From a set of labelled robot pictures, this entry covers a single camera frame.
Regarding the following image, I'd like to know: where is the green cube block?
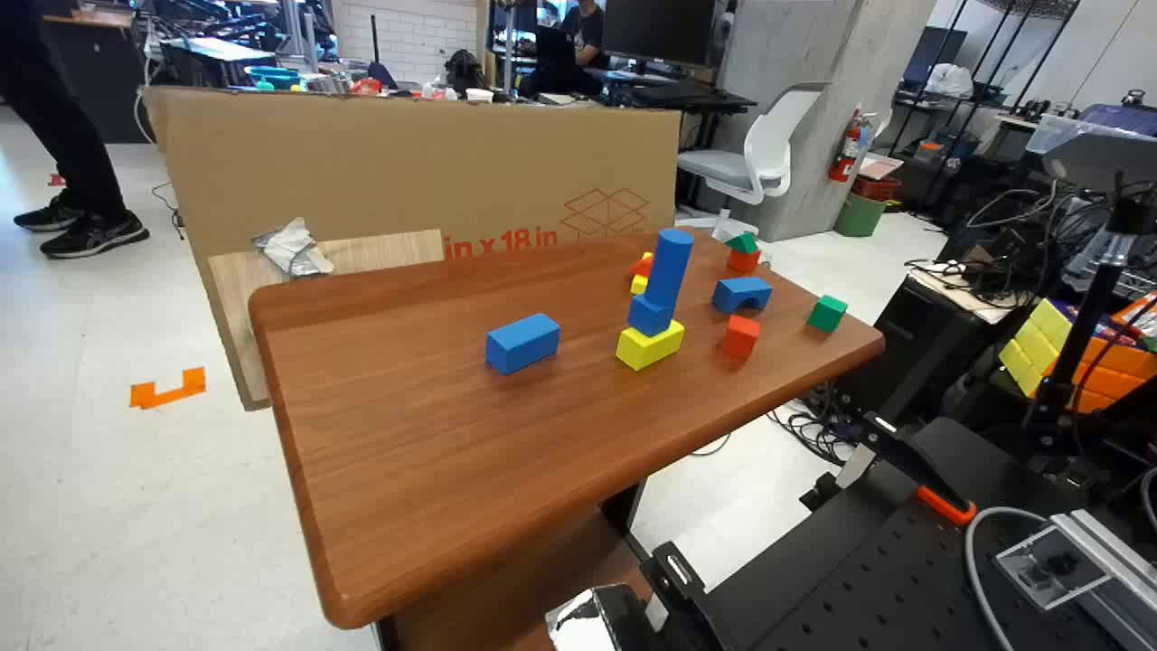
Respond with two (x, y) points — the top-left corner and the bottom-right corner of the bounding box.
(806, 295), (850, 335)

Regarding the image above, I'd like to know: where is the red fire extinguisher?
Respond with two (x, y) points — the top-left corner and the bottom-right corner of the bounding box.
(829, 103), (879, 184)

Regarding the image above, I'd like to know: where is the tangle of black cables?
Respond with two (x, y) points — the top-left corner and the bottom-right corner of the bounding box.
(767, 387), (861, 468)

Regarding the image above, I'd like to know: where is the yellow rectangular block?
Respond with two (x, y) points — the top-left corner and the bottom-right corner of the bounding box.
(616, 320), (686, 373)

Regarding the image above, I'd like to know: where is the black monitor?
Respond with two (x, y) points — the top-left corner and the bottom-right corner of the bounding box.
(600, 0), (726, 70)

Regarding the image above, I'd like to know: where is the orange cube block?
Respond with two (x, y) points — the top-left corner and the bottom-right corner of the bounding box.
(720, 315), (762, 360)

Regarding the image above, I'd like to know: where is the blue arch block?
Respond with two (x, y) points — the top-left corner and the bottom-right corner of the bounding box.
(711, 276), (775, 316)

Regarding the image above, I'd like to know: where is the blue cylindrical block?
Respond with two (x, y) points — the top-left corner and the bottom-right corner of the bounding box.
(645, 228), (696, 309)

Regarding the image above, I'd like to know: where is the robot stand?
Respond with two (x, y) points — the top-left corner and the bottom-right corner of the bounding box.
(633, 415), (1157, 651)

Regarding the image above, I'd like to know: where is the green bin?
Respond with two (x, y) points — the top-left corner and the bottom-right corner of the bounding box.
(832, 191), (889, 239)

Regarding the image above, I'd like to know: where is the red basket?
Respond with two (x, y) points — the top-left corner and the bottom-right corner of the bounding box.
(851, 173), (903, 203)

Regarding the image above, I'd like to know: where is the crumpled grey cloth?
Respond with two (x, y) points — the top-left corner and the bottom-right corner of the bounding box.
(251, 216), (335, 278)

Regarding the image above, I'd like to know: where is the black clamp with orange handle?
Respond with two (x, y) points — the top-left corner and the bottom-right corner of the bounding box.
(799, 410), (979, 528)

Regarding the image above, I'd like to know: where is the grey cable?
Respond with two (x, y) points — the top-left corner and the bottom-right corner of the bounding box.
(962, 505), (1051, 651)

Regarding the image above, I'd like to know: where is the light wooden board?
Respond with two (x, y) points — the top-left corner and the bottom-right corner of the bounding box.
(207, 229), (447, 412)

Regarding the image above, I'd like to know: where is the yellow and orange puzzle cube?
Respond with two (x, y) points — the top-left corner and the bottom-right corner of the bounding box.
(997, 296), (1157, 416)

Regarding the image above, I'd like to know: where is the person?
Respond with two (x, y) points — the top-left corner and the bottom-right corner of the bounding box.
(0, 0), (151, 261)
(541, 0), (608, 71)

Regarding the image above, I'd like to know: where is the large cardboard box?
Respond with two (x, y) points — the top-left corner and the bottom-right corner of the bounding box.
(142, 85), (682, 272)

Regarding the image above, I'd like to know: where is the white office chair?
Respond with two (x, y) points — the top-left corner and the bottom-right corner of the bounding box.
(675, 82), (832, 238)

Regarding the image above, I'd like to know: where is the blue cube block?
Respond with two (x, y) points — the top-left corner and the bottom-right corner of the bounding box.
(626, 295), (675, 338)

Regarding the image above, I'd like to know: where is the blue rectangular block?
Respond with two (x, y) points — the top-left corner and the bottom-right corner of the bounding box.
(484, 313), (562, 376)

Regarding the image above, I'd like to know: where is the aluminium rail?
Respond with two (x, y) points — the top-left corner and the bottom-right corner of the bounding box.
(993, 508), (1157, 651)

